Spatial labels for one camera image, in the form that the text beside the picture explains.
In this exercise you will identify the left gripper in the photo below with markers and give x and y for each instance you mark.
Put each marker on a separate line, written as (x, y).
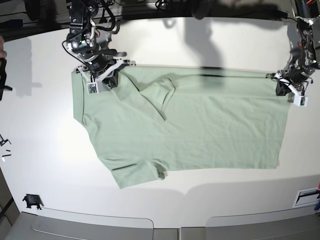
(292, 81)

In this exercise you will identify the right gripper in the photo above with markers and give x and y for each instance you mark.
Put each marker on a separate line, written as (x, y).
(108, 71)

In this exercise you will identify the light green T-shirt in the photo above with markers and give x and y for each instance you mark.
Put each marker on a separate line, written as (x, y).
(161, 119)

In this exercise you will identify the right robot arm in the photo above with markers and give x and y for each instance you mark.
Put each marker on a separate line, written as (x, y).
(81, 42)

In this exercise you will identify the grey chair back right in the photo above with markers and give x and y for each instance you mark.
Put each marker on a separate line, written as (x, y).
(263, 226)

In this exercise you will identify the grey chair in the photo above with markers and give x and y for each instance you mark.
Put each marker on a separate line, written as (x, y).
(84, 231)
(263, 226)

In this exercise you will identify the black table clamp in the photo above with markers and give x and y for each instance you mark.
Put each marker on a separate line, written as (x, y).
(33, 200)

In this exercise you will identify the grey chair back left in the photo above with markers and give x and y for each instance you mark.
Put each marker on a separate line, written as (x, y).
(84, 231)

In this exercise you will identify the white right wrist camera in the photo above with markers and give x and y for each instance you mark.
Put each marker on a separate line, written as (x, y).
(92, 88)

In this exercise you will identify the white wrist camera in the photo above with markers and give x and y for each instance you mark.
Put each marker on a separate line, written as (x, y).
(300, 100)
(92, 88)

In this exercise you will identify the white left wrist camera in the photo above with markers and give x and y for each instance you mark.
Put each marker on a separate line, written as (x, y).
(300, 100)

